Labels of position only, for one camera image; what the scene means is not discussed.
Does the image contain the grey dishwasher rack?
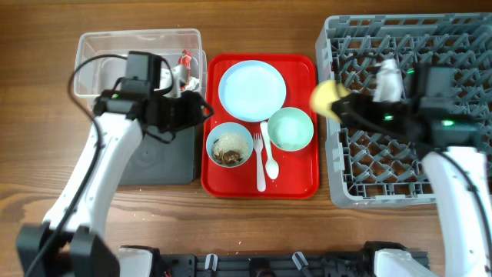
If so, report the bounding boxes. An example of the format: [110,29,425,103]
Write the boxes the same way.
[315,12,491,209]

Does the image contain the clear plastic waste bin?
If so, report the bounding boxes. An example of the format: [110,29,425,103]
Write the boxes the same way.
[74,28,207,108]

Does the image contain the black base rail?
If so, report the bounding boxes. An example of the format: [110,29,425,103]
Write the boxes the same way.
[118,245,430,277]

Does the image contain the light blue plate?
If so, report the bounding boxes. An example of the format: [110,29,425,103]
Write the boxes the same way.
[218,60,287,122]

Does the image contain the red snack wrapper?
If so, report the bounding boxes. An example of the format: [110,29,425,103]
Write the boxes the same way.
[178,50,193,71]

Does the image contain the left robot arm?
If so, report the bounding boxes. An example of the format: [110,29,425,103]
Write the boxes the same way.
[16,51,214,276]

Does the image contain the rice and meat leftovers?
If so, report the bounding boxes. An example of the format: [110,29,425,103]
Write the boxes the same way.
[212,132,249,167]

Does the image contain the white napkin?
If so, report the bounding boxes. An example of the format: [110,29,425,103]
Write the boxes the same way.
[181,76,200,92]

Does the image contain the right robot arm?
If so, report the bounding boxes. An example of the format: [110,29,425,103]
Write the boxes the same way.
[323,62,491,276]

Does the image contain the white plastic spoon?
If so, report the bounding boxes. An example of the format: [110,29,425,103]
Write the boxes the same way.
[260,122,280,180]

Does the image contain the black waste tray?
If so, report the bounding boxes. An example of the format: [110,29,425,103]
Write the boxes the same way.
[119,127,195,186]

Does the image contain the red serving tray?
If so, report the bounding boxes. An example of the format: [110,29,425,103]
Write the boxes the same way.
[201,54,320,199]

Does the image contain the yellow plastic cup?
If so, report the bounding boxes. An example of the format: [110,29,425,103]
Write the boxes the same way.
[310,80,350,123]

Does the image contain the mint green bowl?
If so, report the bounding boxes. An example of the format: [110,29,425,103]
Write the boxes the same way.
[267,107,314,152]

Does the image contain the light blue food bowl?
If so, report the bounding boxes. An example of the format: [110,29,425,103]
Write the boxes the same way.
[206,122,253,168]

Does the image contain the white plastic fork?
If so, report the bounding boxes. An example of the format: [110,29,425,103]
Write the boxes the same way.
[253,133,266,192]

